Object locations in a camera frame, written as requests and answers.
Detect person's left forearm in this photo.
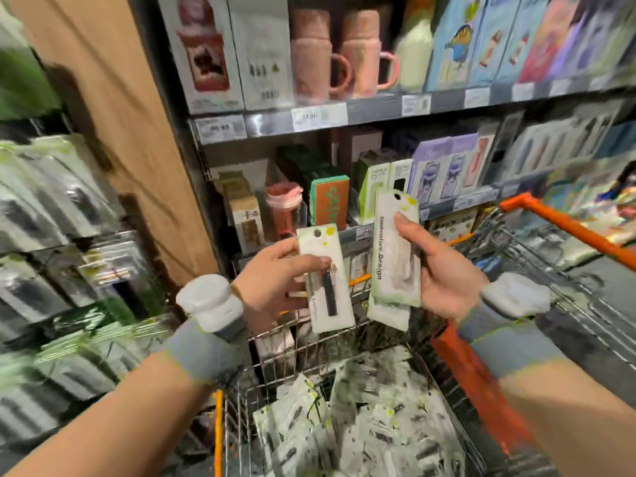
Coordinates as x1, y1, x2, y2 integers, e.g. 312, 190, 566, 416
5, 352, 218, 477

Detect grey kitchenware shelf unit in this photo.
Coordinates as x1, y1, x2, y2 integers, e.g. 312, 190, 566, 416
129, 0, 636, 289

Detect large white product box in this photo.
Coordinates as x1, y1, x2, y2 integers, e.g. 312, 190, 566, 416
156, 0, 297, 116

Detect green white box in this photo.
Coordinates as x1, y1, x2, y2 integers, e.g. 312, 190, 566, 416
352, 150, 415, 223

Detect wooden post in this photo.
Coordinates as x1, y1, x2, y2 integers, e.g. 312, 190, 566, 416
5, 0, 222, 290

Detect white carded nail clipper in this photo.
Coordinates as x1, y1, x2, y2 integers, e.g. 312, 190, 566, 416
296, 224, 357, 335
366, 187, 425, 332

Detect person's right hand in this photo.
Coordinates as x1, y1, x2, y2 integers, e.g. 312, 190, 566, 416
394, 213, 491, 322

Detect lavender product box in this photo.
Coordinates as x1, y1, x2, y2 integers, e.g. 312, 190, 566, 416
407, 134, 480, 207

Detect rows of hung nail clipper packs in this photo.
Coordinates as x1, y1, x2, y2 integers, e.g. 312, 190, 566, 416
0, 44, 185, 458

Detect pile of packets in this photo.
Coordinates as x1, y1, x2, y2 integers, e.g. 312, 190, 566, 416
253, 344, 470, 477

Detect person's left hand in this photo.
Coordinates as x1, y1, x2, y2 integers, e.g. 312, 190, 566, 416
231, 236, 332, 336

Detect person's right forearm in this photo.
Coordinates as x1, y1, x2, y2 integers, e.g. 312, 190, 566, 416
495, 354, 636, 477

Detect cream white jug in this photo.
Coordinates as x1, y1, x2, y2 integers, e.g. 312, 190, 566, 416
396, 0, 437, 93

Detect orange wire shopping cart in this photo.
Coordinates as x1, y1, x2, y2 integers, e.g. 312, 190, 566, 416
211, 191, 636, 477

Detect teal orange box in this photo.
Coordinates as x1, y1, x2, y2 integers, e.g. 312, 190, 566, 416
307, 174, 352, 231

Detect pink mugs on shelf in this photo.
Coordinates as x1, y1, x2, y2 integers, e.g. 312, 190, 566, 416
265, 182, 305, 240

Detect blue cartoon box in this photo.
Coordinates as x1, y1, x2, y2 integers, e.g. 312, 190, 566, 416
427, 0, 494, 91

